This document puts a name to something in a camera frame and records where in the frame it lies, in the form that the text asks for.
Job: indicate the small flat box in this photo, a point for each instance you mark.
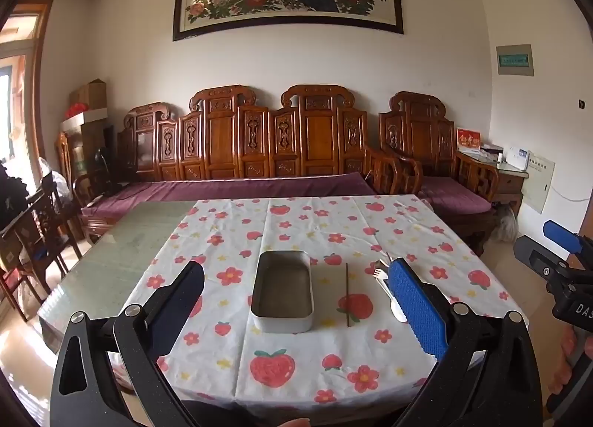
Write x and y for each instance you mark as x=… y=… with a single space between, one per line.
x=491 y=151

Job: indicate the wooden door frame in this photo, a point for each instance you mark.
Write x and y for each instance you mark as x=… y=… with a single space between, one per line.
x=40 y=84

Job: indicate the rectangular metal tin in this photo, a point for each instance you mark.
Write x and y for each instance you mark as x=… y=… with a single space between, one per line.
x=282 y=288

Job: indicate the strawberry flower print tablecloth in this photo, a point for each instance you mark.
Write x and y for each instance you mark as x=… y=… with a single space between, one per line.
x=287 y=242

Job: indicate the person's left hand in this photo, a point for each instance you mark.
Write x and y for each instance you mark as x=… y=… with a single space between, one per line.
x=296 y=423

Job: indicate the red desk calendar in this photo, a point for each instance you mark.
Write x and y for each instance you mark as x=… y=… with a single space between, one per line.
x=469 y=140

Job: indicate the grey wall panel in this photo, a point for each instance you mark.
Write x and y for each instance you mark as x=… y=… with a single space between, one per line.
x=539 y=181

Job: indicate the white floor bag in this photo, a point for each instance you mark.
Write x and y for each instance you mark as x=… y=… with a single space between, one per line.
x=505 y=225

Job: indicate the red ornament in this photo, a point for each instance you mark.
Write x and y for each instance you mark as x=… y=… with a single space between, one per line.
x=76 y=109

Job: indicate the purple armchair cushion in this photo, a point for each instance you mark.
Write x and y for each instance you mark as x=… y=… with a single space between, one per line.
x=454 y=193

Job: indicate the long white box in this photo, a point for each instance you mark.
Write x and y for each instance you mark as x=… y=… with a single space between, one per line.
x=88 y=119

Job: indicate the green white wall box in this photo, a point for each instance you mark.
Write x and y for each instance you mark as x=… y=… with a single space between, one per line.
x=514 y=60

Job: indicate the small metal spoon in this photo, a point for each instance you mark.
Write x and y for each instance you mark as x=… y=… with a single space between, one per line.
x=398 y=311

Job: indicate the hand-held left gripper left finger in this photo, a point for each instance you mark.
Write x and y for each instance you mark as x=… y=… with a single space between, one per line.
x=183 y=306

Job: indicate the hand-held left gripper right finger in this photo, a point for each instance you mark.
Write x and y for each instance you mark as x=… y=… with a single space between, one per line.
x=417 y=306

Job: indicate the white blue box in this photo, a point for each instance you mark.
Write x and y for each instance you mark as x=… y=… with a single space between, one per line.
x=518 y=158

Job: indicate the clear plastic bag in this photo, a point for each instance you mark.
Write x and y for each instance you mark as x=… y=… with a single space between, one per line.
x=50 y=172

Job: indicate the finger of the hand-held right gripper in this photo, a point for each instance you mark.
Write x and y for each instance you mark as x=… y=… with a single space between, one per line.
x=535 y=253
x=561 y=235

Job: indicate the carved wooden sofa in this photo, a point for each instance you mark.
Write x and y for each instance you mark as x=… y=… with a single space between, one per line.
x=315 y=130

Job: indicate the white plastic fork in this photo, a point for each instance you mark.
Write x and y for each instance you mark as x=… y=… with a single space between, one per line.
x=379 y=273

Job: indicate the wooden side table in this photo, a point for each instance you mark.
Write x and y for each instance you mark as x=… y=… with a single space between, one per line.
x=509 y=181

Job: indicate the brown cardboard box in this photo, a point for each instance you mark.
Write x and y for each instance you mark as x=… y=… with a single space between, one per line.
x=90 y=93

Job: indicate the dark wooden dining chair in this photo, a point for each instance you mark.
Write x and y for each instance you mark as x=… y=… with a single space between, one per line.
x=32 y=242
x=58 y=205

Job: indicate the person's right hand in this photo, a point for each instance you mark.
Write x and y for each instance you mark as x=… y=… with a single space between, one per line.
x=567 y=353

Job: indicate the carved wooden armchair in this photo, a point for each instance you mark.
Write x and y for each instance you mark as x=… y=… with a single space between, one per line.
x=417 y=130

